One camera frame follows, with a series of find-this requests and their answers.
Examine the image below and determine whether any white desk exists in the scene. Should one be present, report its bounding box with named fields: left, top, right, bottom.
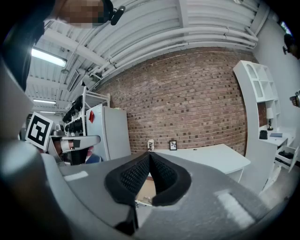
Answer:
left=153, top=143, right=251, bottom=184

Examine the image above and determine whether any blue chair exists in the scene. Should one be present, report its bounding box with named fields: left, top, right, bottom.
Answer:
left=84, top=153, right=104, bottom=165

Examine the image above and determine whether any person's head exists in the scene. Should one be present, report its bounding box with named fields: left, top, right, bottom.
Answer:
left=52, top=0, right=113, bottom=30

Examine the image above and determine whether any long ceiling light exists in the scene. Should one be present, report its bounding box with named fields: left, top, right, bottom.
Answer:
left=31, top=46, right=68, bottom=68

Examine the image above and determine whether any small ceiling light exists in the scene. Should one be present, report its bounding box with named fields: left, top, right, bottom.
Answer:
left=32, top=99, right=57, bottom=105

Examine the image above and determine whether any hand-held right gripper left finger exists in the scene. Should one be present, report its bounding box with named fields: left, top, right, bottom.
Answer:
left=43, top=151, right=150, bottom=228

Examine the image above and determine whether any person's black clothed body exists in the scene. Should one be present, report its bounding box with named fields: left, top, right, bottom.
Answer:
left=0, top=20, right=45, bottom=92

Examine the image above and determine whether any tall pale grey cabinet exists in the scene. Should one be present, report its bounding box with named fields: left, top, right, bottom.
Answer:
left=86, top=104, right=132, bottom=162

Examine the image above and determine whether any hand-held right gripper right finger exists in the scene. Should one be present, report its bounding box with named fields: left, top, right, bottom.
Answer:
left=138, top=151, right=279, bottom=240

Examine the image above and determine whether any white bookshelf unit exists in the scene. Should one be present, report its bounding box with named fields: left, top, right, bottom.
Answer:
left=232, top=60, right=300, bottom=195

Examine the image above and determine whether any black head-mounted camera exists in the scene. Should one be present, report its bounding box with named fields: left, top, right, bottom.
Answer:
left=109, top=5, right=126, bottom=26

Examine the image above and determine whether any small table lamp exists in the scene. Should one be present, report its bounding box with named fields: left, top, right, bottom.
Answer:
left=265, top=107, right=275, bottom=131

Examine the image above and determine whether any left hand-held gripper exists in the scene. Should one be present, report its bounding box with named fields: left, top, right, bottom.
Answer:
left=25, top=112, right=101, bottom=166

